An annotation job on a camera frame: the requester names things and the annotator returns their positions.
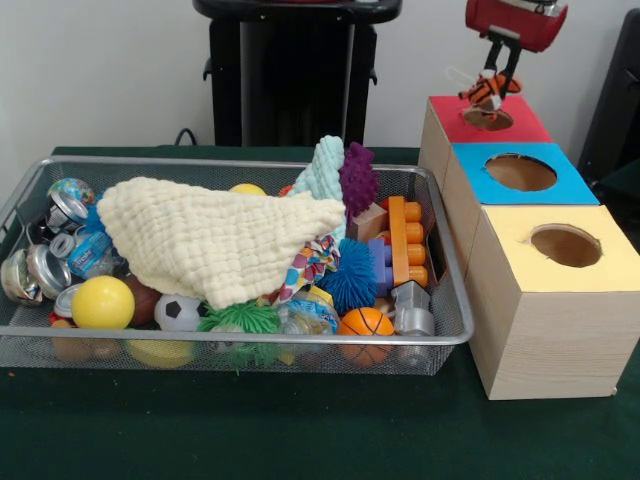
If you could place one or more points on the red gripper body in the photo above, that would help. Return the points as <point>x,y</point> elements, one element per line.
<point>515,25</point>

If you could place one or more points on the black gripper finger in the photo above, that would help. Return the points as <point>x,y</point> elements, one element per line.
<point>511,70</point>
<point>492,57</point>

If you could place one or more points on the tiger plush toy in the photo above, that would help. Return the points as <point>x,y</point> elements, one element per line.
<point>485,90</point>

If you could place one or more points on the cream waffle cloth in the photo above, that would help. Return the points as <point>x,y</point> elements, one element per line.
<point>210,240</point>

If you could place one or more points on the wooden box with three holes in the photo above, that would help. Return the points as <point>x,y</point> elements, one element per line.
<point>550,340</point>

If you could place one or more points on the clear mesh bin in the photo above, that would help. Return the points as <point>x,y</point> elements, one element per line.
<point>30,352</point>

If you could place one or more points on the black chair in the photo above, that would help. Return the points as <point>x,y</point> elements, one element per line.
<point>615,100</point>

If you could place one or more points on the dark green side table cloth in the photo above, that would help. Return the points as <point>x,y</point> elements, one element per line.
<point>622,195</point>

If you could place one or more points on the purple spiky toy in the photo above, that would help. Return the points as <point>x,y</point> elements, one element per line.
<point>357,182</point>

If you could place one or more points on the light teal waffle cloth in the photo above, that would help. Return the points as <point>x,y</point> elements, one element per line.
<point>325,165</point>

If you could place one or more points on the orange building block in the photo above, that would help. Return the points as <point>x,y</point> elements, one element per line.
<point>398,240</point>

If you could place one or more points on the blue spiky ball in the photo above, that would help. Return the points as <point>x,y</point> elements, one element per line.
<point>350,277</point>

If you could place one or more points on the orange toy basketball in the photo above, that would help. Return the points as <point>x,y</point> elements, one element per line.
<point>365,322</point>

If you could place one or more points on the green spiky ball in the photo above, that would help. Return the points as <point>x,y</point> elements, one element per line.
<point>240,317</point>

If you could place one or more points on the small soccer ball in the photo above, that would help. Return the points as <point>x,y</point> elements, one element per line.
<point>175,312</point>

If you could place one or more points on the large yellow ball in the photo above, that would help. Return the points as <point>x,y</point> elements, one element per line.
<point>102,302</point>

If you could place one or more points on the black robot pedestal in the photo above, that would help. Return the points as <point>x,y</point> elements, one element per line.
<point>300,75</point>

